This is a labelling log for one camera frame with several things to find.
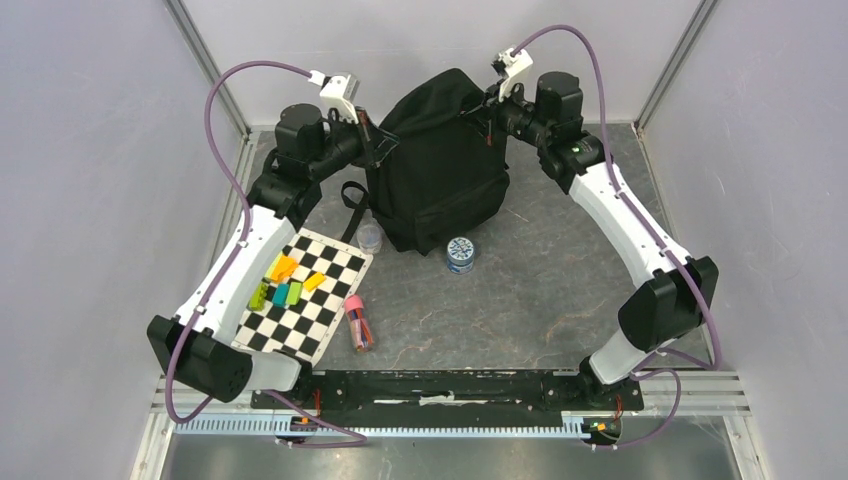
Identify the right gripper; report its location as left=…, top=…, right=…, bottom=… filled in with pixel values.
left=467, top=76, right=553, bottom=148

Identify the teal toy block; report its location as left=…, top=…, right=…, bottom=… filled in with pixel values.
left=271, top=284, right=290, bottom=308

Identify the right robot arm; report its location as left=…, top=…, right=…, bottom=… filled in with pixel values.
left=486, top=72, right=718, bottom=408

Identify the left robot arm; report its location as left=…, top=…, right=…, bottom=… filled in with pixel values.
left=147, top=104, right=399, bottom=408

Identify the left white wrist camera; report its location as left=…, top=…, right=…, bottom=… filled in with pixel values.
left=308, top=70, right=360, bottom=124

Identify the yellow toy block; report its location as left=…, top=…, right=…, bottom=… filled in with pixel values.
left=303, top=272, right=326, bottom=292

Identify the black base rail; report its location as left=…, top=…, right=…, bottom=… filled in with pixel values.
left=285, top=369, right=644, bottom=428

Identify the green toy block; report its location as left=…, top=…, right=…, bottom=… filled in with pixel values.
left=285, top=281, right=303, bottom=306

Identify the black student backpack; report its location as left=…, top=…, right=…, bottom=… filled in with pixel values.
left=342, top=68, right=510, bottom=255

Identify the orange toy block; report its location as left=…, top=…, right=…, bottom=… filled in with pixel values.
left=267, top=255, right=299, bottom=284

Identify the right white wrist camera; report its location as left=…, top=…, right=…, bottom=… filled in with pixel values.
left=492, top=47, right=533, bottom=102

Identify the clear jar of paperclips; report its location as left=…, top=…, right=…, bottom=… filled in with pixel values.
left=355, top=222, right=383, bottom=255

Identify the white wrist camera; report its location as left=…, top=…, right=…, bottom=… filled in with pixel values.
left=492, top=47, right=533, bottom=102
left=308, top=70, right=360, bottom=124

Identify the checkered chess board mat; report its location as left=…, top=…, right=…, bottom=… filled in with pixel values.
left=232, top=228, right=373, bottom=365

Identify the blue lidded round tub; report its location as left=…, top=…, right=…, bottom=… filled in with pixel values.
left=446, top=237, right=476, bottom=274

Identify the pink capped pencil tube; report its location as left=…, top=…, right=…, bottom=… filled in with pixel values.
left=344, top=295, right=375, bottom=353

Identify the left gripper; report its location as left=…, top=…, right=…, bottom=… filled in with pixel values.
left=306, top=104, right=396, bottom=181

